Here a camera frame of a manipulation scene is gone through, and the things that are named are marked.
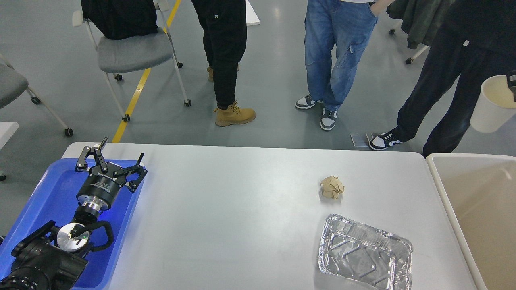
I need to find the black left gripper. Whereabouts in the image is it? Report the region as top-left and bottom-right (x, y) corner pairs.
(76, 137), (148, 211)

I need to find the white paper cup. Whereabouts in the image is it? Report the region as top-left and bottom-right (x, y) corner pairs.
(470, 74), (516, 133)

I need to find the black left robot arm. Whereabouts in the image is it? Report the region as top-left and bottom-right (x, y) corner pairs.
(1, 139), (147, 290)

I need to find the person in dark clothes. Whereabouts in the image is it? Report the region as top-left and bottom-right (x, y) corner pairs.
(369, 0), (516, 157)

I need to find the blue plastic tray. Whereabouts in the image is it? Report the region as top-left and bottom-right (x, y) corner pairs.
(0, 158), (141, 290)

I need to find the chair with dark jacket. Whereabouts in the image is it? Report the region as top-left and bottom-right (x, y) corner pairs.
(387, 0), (455, 64)

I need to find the white table edge left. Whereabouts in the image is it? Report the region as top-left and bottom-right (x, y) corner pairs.
(0, 122), (20, 150)

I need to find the beige plastic bin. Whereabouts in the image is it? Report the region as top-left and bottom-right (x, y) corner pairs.
(427, 153), (516, 290)

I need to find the grey chair at left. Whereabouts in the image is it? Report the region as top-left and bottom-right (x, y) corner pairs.
(0, 54), (74, 137)

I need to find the black jacket on chair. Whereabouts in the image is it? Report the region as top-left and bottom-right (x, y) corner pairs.
(81, 0), (157, 40)

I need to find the small grey floor plate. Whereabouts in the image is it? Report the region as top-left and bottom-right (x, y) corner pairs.
(350, 133), (369, 147)

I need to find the person in blue jeans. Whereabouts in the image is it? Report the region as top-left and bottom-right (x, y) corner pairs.
(295, 0), (392, 131)

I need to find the person in black trousers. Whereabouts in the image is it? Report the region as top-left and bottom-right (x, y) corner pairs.
(192, 0), (256, 126)

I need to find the crumpled brown paper ball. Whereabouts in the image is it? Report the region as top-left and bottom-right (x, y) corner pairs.
(320, 176), (345, 200)

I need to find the aluminium foil tray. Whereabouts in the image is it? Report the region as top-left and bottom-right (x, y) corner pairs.
(318, 213), (413, 290)

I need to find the grey chair with white frame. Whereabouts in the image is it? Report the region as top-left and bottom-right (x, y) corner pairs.
(72, 0), (191, 122)

